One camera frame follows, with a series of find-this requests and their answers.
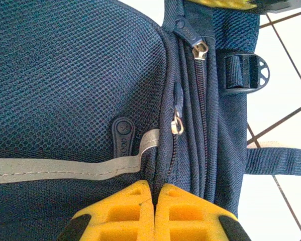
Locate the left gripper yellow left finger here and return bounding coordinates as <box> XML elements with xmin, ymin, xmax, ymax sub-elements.
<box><xmin>56</xmin><ymin>180</ymin><xmax>157</xmax><ymax>241</ymax></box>

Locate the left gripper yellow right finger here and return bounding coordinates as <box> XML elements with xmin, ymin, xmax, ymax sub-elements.
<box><xmin>154</xmin><ymin>182</ymin><xmax>251</xmax><ymax>241</ymax></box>

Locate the navy blue backpack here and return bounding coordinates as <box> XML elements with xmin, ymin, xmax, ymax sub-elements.
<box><xmin>0</xmin><ymin>0</ymin><xmax>301</xmax><ymax>241</ymax></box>

